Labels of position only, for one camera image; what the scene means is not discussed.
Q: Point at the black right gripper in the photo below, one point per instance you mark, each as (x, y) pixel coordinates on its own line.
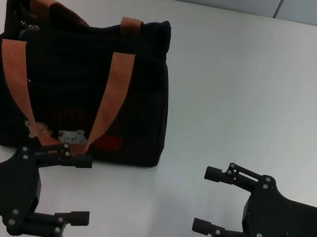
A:
(287, 221)

